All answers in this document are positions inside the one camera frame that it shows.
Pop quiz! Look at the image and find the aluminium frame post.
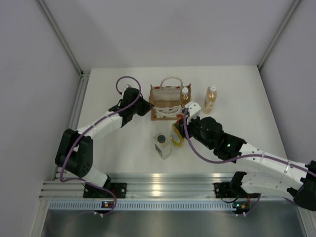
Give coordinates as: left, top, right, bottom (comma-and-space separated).
257, 0, 304, 71
35, 0, 83, 76

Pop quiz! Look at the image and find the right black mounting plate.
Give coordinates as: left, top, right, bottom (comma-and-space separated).
213, 182, 237, 199

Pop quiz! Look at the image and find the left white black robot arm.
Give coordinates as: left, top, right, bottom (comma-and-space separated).
55, 87, 154, 198

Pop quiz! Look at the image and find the clear bottle dark cap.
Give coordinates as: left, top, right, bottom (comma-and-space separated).
153, 133, 171, 160

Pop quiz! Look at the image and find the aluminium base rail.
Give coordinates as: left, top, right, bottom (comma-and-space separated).
38, 172, 309, 201

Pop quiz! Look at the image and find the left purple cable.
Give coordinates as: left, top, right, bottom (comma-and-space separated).
59, 76, 143, 218

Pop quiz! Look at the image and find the purple cable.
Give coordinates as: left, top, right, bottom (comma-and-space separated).
183, 108, 316, 217
59, 76, 143, 218

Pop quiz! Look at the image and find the black mounting plate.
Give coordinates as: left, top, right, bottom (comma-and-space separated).
213, 182, 237, 199
83, 183, 127, 198

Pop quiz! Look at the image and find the left aluminium frame post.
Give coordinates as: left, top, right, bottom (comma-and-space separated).
35, 0, 83, 76

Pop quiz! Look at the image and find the white slotted cable duct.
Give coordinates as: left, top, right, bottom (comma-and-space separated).
48, 200, 252, 211

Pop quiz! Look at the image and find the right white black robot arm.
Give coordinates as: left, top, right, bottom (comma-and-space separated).
175, 117, 316, 211

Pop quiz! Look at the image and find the amber bottle white cap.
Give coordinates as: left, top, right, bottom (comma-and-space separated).
180, 86, 191, 106
203, 86, 217, 114

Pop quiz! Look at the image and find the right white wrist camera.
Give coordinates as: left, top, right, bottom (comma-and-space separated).
185, 101, 201, 123

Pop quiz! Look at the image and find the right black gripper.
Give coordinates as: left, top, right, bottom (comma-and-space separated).
175, 114, 215, 150

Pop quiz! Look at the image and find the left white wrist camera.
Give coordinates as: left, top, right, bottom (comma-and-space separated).
120, 84, 131, 96

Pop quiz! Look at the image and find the watermelon print canvas bag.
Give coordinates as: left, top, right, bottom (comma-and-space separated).
149, 77, 192, 121

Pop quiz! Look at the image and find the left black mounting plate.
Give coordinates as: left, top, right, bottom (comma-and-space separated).
83, 183, 127, 198

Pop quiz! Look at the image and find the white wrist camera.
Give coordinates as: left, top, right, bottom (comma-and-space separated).
185, 101, 201, 123
120, 84, 131, 96

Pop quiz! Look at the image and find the yellow bottle red cap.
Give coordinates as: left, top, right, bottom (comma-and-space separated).
170, 122, 184, 147

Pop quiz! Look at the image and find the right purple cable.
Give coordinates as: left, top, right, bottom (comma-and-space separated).
183, 108, 316, 217

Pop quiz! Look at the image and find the right aluminium frame post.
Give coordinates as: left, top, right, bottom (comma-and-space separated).
257, 0, 304, 71

